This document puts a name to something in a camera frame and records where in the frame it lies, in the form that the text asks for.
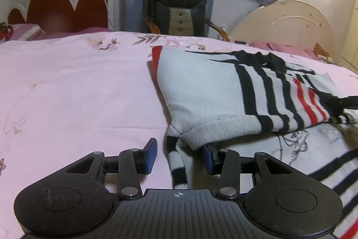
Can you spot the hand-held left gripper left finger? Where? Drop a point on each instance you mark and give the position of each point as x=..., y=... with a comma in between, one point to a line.
x=150, y=157

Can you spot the cream round bed board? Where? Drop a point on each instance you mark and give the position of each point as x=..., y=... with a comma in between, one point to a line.
x=293, y=23

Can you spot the striped knit sweater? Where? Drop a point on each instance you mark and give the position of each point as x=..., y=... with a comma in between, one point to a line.
x=207, y=90

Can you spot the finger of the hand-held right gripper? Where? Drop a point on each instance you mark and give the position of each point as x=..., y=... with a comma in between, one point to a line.
x=346, y=101

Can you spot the orange cloth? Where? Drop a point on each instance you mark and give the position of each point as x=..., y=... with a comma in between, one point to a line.
x=323, y=52

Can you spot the magenta bed sheet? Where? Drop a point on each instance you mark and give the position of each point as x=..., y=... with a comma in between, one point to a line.
x=84, y=31

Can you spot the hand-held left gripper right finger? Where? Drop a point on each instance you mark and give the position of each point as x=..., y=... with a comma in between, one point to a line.
x=208, y=161

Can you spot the red scalloped headboard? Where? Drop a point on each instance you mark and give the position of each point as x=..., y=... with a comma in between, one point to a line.
x=89, y=9

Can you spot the pink bedding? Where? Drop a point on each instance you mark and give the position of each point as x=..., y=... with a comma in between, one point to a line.
x=282, y=48

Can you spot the purple striped pillow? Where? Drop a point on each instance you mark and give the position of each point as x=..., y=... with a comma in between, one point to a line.
x=25, y=31

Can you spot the pink floral blanket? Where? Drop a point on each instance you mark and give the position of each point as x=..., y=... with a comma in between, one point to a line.
x=70, y=87

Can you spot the red patterned cloth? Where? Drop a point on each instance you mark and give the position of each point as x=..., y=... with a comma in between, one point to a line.
x=5, y=31

